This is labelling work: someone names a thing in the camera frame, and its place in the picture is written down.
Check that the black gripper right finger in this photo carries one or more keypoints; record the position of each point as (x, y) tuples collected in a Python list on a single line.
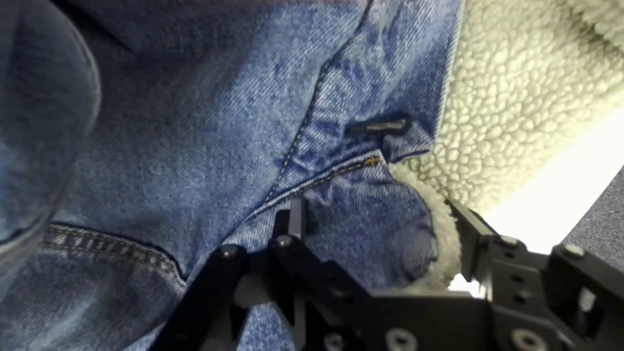
[(479, 253)]

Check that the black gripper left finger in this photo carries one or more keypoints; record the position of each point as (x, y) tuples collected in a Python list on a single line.
[(293, 259)]

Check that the blue denim fleece-lined jacket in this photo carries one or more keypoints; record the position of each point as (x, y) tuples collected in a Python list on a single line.
[(196, 128)]

